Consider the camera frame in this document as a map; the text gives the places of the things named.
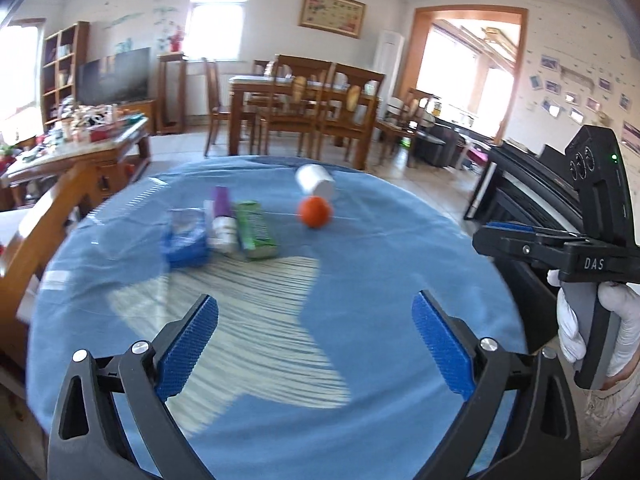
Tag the wooden door frame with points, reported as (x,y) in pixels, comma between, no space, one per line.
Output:
(417,60)

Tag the black piano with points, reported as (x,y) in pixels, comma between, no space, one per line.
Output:
(525,195)

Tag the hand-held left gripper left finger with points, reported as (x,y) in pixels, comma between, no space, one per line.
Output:
(187,345)

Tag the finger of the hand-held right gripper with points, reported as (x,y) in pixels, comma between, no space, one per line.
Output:
(510,249)
(510,227)

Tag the window beside bookshelf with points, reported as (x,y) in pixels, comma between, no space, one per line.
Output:
(20,70)

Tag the person's right hand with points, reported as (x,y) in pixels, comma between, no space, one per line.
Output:
(630,320)

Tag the wooden television stand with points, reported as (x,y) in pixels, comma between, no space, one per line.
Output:
(142,115)

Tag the black television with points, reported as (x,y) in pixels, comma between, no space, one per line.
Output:
(115,77)

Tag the window with red blind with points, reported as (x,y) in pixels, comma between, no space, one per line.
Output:
(217,30)

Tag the group of wall photos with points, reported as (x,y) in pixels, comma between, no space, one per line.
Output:
(575,100)

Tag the green box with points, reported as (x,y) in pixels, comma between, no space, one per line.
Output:
(255,230)

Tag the white standing air conditioner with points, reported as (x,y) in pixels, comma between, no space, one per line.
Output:
(389,70)

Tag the wooden chair with white cushion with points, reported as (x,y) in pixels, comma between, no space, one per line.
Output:
(405,110)

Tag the black furniture piece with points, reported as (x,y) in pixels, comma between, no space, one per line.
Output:
(435,147)

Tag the wooden dining table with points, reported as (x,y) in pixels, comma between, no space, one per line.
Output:
(240,90)

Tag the round table with blue cloth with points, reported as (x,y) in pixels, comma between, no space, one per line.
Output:
(390,270)

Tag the orange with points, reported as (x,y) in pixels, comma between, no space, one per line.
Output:
(315,211)

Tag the wooden sofa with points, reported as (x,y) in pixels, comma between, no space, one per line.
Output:
(55,205)

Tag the blue box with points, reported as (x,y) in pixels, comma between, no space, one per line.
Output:
(185,242)

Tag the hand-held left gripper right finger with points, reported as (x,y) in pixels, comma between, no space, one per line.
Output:
(445,345)

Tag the wooden bookshelf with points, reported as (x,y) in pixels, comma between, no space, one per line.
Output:
(82,60)

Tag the purple and white tube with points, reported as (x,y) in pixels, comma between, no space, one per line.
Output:
(222,220)

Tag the wooden coffee table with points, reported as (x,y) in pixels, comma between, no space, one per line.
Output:
(100,145)

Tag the tall wooden plant stand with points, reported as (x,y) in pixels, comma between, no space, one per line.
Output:
(172,60)

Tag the framed picture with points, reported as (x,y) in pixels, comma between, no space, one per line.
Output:
(332,12)

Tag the potted plant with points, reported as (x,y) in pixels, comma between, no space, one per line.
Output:
(176,40)

